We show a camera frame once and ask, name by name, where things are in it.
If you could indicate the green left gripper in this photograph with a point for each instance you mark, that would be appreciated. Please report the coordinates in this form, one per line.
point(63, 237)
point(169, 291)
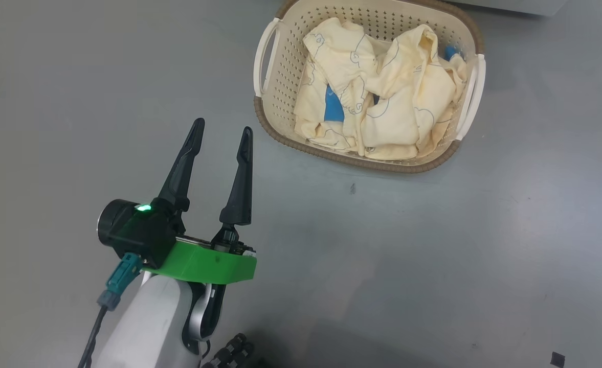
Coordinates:
point(203, 266)

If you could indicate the cream cloud-print trousers blue patch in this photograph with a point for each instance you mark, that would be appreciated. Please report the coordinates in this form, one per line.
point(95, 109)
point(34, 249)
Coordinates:
point(331, 56)

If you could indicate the cream cloud-print top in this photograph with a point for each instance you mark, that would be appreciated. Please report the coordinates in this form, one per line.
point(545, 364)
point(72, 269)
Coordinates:
point(408, 102)

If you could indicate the cream perforated laundry basket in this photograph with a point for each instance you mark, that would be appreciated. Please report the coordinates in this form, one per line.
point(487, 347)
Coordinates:
point(280, 76)

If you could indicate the small black floor square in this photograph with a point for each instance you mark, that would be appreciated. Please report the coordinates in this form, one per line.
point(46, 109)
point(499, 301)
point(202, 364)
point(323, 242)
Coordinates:
point(558, 359)

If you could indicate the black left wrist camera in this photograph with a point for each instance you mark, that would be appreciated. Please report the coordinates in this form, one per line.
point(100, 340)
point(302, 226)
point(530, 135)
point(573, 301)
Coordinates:
point(142, 235)

